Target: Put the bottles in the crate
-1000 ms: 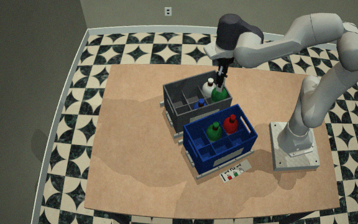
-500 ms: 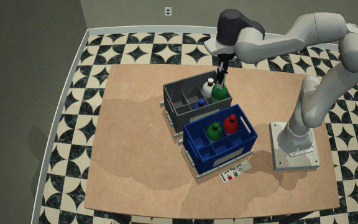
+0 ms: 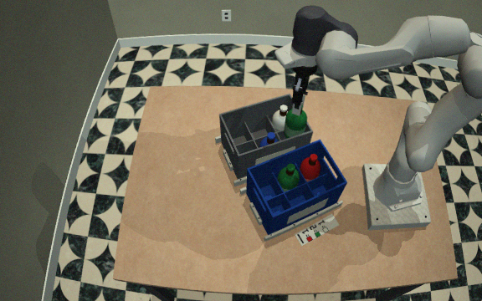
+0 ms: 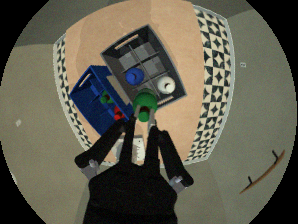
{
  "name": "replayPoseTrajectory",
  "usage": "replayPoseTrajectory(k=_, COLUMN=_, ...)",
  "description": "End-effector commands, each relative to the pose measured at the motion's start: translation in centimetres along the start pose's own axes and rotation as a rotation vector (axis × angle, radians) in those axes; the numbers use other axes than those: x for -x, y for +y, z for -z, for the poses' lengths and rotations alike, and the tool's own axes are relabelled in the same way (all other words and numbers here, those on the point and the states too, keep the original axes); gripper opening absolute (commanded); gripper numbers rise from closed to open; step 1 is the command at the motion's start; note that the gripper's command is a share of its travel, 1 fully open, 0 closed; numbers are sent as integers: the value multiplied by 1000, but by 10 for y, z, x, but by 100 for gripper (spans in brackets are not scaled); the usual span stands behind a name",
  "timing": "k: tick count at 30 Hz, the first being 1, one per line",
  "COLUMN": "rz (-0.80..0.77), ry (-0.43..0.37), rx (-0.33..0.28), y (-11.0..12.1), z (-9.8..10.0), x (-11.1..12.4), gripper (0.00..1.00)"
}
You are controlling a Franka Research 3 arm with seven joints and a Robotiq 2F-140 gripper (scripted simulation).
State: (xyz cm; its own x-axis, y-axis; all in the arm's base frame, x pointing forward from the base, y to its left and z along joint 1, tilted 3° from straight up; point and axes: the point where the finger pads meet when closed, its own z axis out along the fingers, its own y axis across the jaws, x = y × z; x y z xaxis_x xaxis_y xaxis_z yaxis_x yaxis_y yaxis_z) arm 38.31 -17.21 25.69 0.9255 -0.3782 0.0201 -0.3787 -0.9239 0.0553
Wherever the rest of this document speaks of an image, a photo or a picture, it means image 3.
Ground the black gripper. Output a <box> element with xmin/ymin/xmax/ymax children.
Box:
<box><xmin>292</xmin><ymin>65</ymin><xmax>317</xmax><ymax>116</ymax></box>

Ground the white paper pick list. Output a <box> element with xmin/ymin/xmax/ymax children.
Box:
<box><xmin>295</xmin><ymin>214</ymin><xmax>339</xmax><ymax>246</ymax></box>

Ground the green bottle with pale green label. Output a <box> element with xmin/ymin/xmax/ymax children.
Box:
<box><xmin>284</xmin><ymin>105</ymin><xmax>307</xmax><ymax>138</ymax></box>
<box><xmin>278</xmin><ymin>163</ymin><xmax>300</xmax><ymax>192</ymax></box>

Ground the dark grey divided crate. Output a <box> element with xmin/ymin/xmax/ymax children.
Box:
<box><xmin>219</xmin><ymin>94</ymin><xmax>313</xmax><ymax>179</ymax></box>

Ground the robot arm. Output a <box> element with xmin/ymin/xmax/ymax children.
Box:
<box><xmin>274</xmin><ymin>5</ymin><xmax>482</xmax><ymax>212</ymax></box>

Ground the red bottle with pink label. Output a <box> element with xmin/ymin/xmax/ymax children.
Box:
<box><xmin>300</xmin><ymin>154</ymin><xmax>321</xmax><ymax>182</ymax></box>

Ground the white bottle with grey label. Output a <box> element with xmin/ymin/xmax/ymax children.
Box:
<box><xmin>272</xmin><ymin>105</ymin><xmax>288</xmax><ymax>131</ymax></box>

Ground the dark blue crate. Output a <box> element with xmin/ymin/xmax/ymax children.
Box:
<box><xmin>246</xmin><ymin>140</ymin><xmax>347</xmax><ymax>235</ymax></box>

